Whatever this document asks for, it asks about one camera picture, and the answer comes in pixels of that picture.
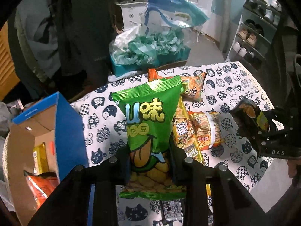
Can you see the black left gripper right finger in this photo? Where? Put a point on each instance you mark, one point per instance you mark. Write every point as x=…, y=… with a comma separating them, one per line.
x=232, y=204

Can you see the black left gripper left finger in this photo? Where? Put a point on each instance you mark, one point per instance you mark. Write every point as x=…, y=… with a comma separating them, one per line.
x=87, y=195

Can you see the large red-orange snack bag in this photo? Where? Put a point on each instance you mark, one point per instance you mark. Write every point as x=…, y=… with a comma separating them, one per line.
x=41, y=185

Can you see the small black snack packet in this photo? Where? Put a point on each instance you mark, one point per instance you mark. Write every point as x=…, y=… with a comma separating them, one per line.
x=249, y=118

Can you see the green bean snack bag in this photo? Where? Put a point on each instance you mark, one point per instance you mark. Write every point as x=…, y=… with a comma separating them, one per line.
x=149, y=111

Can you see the person's hand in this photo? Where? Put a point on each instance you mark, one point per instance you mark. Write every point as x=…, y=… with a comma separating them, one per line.
x=292, y=167

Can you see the yellow snack in box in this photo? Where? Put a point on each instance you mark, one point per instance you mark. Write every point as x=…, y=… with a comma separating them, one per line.
x=40, y=159

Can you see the small black barcode packet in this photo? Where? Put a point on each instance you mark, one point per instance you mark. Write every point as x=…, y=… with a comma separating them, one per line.
x=172, y=210

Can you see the orange striped snack pack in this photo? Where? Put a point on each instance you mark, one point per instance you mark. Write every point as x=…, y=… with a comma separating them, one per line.
x=206, y=128

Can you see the cat pattern tablecloth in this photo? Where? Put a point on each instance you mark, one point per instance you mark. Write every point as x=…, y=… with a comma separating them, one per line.
x=225, y=84

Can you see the yellow long snack pack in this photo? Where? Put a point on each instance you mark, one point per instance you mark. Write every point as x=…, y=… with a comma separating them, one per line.
x=183, y=133

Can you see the blue cardboard box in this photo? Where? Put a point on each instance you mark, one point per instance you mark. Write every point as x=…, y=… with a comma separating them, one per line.
x=47, y=137

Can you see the orange Wangwang snack bag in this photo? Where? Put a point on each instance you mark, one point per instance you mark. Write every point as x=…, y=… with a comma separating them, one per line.
x=192, y=85

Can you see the white shoe rack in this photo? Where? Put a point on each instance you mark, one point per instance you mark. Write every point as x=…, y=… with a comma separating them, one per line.
x=256, y=29

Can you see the wooden louvered door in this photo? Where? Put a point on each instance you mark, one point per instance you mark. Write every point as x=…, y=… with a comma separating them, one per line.
x=8, y=77

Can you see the dark hanging jacket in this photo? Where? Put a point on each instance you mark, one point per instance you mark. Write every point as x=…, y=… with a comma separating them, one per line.
x=60, y=46

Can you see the teal box with plastic bags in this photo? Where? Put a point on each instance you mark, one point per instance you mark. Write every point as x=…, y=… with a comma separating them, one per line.
x=139, y=49

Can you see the blue white plastic bag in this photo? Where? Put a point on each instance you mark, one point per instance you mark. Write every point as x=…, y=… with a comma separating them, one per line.
x=178, y=14

